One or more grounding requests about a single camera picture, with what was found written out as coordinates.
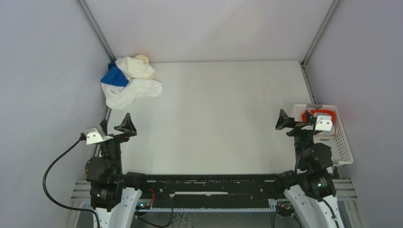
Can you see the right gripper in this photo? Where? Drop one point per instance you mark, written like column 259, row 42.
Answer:
column 297, row 126

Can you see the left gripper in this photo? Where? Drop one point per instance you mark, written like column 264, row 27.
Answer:
column 128, row 128

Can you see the blue towel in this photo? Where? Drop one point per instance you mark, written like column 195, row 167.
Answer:
column 114, row 76

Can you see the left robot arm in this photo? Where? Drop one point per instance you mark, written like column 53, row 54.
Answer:
column 114, row 194

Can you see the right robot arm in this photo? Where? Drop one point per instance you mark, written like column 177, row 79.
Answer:
column 309, row 188

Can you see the red rolled towel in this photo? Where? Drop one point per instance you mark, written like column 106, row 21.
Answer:
column 316, row 113

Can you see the white plastic basket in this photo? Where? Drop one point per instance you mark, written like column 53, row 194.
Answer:
column 341, row 153

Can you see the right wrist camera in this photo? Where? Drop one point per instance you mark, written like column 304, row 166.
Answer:
column 324, row 123

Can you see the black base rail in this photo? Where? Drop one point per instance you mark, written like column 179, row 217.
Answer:
column 233, row 191

